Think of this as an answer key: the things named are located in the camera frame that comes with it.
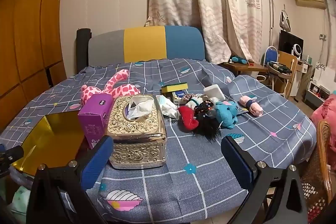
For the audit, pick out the rattan chair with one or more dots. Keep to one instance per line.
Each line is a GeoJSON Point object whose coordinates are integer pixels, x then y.
{"type": "Point", "coordinates": [319, 174]}

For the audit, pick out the black rolled mat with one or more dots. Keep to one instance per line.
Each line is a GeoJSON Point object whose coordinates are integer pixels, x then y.
{"type": "Point", "coordinates": [82, 48]}

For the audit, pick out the white low shelf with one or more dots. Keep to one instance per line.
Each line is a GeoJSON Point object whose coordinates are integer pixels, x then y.
{"type": "Point", "coordinates": [316, 94]}

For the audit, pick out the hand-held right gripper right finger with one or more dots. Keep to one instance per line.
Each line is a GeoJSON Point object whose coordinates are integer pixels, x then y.
{"type": "Point", "coordinates": [236, 163]}

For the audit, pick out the white foam block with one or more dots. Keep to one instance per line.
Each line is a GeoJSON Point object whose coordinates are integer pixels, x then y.
{"type": "Point", "coordinates": [214, 92]}

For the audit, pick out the teal headphones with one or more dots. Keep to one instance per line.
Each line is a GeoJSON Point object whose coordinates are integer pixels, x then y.
{"type": "Point", "coordinates": [237, 59]}

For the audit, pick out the gold ornate tissue box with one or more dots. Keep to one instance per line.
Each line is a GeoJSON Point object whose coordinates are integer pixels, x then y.
{"type": "Point", "coordinates": [136, 134]}

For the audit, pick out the yellow green sponge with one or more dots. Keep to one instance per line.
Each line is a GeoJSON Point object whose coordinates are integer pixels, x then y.
{"type": "Point", "coordinates": [174, 87]}

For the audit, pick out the white plastic bag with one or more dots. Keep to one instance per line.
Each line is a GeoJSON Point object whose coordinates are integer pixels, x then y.
{"type": "Point", "coordinates": [166, 107]}

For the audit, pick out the white desk fan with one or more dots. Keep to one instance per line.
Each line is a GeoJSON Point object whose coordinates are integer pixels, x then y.
{"type": "Point", "coordinates": [296, 50]}

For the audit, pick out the wooden wardrobe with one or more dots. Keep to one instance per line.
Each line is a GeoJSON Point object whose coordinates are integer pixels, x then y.
{"type": "Point", "coordinates": [26, 43]}

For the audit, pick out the white teal cloth doll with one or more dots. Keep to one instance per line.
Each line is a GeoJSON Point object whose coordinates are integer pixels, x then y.
{"type": "Point", "coordinates": [195, 102]}

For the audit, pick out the garment steamer pole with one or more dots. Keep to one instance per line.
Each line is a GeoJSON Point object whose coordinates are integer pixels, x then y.
{"type": "Point", "coordinates": [273, 16]}

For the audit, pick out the grey checked bed sheet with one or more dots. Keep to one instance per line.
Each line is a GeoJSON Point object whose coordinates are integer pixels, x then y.
{"type": "Point", "coordinates": [183, 161]}

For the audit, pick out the blue backed metal chair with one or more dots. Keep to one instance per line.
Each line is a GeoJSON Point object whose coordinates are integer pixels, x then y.
{"type": "Point", "coordinates": [271, 54]}

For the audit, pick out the black monitor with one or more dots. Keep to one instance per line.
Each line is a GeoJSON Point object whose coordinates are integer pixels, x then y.
{"type": "Point", "coordinates": [286, 39]}

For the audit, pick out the red plush hat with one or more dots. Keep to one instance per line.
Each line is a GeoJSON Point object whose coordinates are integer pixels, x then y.
{"type": "Point", "coordinates": [187, 117]}

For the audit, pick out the small blue card box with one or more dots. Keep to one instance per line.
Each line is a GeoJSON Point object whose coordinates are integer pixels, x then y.
{"type": "Point", "coordinates": [179, 95]}

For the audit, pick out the beige air conditioner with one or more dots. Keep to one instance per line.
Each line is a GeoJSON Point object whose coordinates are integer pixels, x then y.
{"type": "Point", "coordinates": [309, 1]}

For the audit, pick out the gold tin box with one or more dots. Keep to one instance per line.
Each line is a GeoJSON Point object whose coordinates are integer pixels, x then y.
{"type": "Point", "coordinates": [52, 145]}

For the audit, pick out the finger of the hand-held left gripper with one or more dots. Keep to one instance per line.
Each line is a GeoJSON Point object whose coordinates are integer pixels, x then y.
{"type": "Point", "coordinates": [10, 153]}

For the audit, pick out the pink giraffe plush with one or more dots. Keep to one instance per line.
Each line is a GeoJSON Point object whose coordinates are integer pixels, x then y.
{"type": "Point", "coordinates": [115, 87]}

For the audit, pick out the blue elephant plush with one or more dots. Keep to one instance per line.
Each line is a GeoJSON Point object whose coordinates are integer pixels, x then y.
{"type": "Point", "coordinates": [227, 112]}

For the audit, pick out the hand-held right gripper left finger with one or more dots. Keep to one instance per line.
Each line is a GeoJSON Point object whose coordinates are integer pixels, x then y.
{"type": "Point", "coordinates": [98, 158]}

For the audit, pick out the ship print curtain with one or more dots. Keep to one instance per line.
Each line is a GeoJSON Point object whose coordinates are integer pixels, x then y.
{"type": "Point", "coordinates": [204, 3]}

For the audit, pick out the black tool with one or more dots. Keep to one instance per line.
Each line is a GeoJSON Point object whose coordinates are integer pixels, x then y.
{"type": "Point", "coordinates": [278, 67]}

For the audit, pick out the purple cardboard box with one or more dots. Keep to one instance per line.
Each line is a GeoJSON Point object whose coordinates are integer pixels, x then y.
{"type": "Point", "coordinates": [93, 119]}

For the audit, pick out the pink fluffy blanket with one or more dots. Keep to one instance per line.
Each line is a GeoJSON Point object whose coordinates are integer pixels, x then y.
{"type": "Point", "coordinates": [325, 113]}

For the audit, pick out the wooden bedside table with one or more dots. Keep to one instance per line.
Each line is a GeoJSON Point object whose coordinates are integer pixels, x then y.
{"type": "Point", "coordinates": [244, 67]}

